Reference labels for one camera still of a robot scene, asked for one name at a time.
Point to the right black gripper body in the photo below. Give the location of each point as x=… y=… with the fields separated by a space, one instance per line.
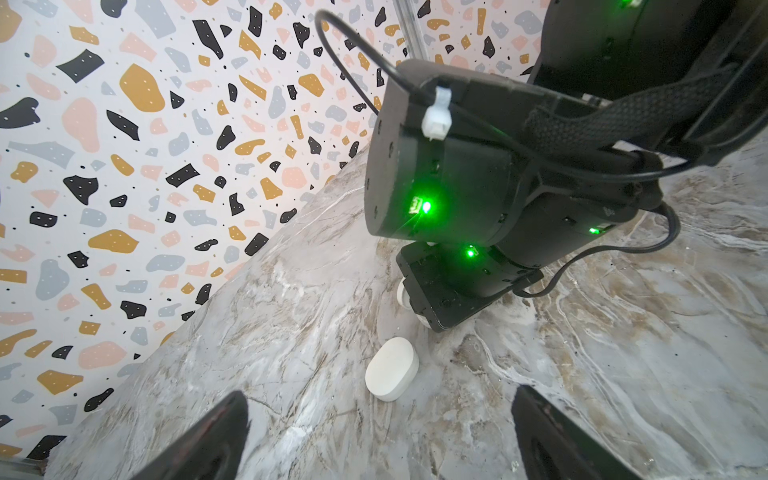
x=448 y=283

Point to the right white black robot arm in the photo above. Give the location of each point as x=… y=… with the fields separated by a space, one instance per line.
x=488 y=180

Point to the white earbud charging case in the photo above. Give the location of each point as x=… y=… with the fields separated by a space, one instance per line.
x=392 y=369

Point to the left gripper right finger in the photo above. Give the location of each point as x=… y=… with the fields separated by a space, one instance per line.
x=554 y=447

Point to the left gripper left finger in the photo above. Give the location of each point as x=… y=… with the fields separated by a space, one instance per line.
x=211 y=449

